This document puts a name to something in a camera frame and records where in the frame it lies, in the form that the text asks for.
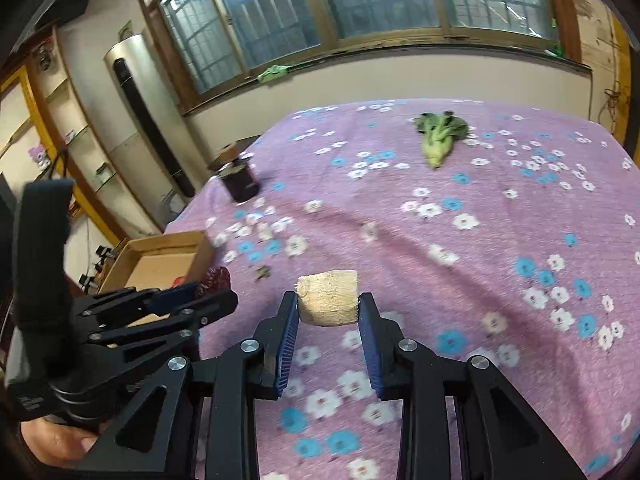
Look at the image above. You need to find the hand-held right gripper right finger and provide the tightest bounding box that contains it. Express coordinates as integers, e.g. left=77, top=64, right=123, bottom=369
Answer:
left=357, top=292, right=588, bottom=480

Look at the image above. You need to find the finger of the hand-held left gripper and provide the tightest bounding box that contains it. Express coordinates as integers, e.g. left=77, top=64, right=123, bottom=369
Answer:
left=75, top=281, right=200, bottom=333
left=87, top=288, right=239, bottom=356

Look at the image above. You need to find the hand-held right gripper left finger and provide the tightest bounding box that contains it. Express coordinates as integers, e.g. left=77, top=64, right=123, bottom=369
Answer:
left=77, top=290, right=301, bottom=480

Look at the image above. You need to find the dark red jujube date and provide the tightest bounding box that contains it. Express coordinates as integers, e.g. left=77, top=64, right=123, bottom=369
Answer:
left=196, top=266, right=232, bottom=298

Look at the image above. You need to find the brown cardboard box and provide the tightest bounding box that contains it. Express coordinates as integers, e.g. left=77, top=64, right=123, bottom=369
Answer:
left=97, top=230, right=217, bottom=326

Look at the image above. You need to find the pale corn cob piece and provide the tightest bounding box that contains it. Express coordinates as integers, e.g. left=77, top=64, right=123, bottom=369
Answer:
left=295, top=270, right=361, bottom=328

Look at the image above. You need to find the person's left hand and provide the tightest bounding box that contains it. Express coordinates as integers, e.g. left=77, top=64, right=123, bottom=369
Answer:
left=20, top=417, right=108, bottom=466

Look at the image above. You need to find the purple floral blanket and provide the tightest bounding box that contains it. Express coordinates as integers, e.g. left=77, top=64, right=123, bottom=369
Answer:
left=160, top=99, right=640, bottom=480

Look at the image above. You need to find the black container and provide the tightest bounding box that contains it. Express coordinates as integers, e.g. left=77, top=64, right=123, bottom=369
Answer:
left=217, top=157, right=261, bottom=204

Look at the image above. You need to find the white standing air conditioner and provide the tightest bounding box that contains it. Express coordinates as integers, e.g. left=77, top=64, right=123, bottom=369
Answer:
left=102, top=32, right=198, bottom=201

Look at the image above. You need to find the green leafy vegetable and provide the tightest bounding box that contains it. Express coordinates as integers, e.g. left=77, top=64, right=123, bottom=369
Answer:
left=412, top=111, right=470, bottom=170

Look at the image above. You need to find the green cloth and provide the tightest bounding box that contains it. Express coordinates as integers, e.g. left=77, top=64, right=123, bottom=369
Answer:
left=256, top=65, right=291, bottom=83

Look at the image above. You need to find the wooden framed window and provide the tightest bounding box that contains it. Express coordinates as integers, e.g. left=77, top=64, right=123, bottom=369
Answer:
left=130, top=0, right=593, bottom=116

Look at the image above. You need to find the white wall shelf unit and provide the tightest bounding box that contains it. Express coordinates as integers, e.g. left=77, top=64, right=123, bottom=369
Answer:
left=0, top=30, right=128, bottom=241

